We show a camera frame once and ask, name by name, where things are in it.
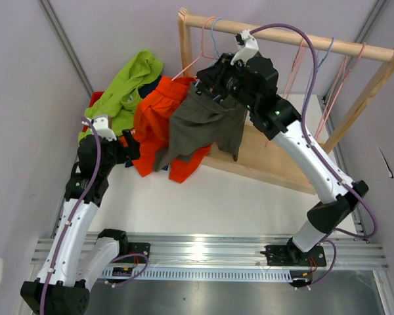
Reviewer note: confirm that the grey slotted cable duct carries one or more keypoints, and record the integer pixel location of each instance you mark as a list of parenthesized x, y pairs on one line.
[(257, 274)]

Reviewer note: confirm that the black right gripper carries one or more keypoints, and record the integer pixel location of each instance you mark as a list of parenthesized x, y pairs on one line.
[(214, 77)]

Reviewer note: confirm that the pink hanger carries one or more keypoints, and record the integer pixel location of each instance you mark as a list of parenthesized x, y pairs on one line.
[(294, 69), (185, 45), (343, 73)]

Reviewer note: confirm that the aluminium mounting rail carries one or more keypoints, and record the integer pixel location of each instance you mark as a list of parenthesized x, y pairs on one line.
[(243, 251)]

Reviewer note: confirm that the olive grey shorts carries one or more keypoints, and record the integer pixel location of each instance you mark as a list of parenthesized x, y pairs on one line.
[(199, 122)]

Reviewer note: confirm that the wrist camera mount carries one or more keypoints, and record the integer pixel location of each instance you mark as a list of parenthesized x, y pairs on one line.
[(247, 47), (100, 125)]

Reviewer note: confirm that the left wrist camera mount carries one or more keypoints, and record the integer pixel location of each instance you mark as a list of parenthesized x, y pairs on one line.
[(100, 125)]

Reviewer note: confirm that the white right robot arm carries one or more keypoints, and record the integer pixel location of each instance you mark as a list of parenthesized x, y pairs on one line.
[(338, 193)]

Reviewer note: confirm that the navy blue shorts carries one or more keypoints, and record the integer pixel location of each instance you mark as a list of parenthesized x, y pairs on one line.
[(144, 91)]

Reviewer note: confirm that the wooden clothes rack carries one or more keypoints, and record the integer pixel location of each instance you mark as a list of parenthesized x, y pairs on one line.
[(280, 169)]

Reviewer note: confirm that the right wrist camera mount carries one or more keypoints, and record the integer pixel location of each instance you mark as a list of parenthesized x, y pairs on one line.
[(247, 47)]

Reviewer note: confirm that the orange shorts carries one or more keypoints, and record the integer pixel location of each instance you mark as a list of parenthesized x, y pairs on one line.
[(151, 120)]

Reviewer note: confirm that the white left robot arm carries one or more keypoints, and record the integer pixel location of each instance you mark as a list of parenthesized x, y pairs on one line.
[(64, 283)]

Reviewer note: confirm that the lime green shorts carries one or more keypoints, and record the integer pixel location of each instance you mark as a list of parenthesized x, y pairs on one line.
[(121, 98)]

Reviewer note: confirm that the red plastic bin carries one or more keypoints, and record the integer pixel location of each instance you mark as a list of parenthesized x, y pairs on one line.
[(95, 97)]

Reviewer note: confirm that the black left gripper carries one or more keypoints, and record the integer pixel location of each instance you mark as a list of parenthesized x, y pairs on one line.
[(132, 147)]

